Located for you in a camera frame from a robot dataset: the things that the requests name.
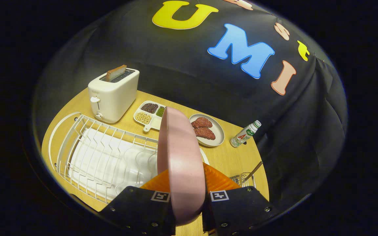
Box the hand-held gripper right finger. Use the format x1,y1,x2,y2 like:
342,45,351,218
201,163,280,236

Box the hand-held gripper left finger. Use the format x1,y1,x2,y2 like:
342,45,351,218
99,169,177,236

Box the metal wire basket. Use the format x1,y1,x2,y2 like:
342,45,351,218
229,173,256,189

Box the wooden-handled metal spoon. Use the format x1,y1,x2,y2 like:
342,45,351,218
241,161,263,183

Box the white wire dish rack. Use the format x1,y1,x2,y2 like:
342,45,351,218
48,111,209,204

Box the pink plate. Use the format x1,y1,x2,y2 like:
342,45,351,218
157,107,206,226

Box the grey plate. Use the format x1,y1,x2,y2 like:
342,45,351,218
188,113,225,148

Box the white green drink bottle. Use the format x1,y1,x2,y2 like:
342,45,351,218
230,120,262,148

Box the red meat piece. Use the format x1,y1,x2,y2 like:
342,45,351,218
191,117,213,129
194,127,216,140

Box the white divided bean tray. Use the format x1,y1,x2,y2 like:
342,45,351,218
133,100,166,132

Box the white toaster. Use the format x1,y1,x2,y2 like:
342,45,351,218
88,67,140,124

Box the black backdrop cloth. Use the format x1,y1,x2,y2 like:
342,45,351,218
33,0,348,210

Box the brown toast slice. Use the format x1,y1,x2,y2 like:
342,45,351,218
105,65,127,82

